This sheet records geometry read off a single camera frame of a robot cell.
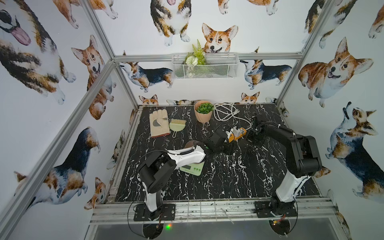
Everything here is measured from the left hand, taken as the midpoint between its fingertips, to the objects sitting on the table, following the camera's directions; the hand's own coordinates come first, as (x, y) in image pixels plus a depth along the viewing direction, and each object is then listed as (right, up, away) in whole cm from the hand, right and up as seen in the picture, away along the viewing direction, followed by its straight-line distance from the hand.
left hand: (236, 143), depth 84 cm
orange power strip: (0, +2, +15) cm, 16 cm away
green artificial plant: (-17, +21, +16) cm, 32 cm away
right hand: (+11, 0, +12) cm, 16 cm away
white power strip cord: (-3, +20, +29) cm, 35 cm away
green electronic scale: (-23, -15, +2) cm, 27 cm away
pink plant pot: (-19, +14, +20) cm, 31 cm away
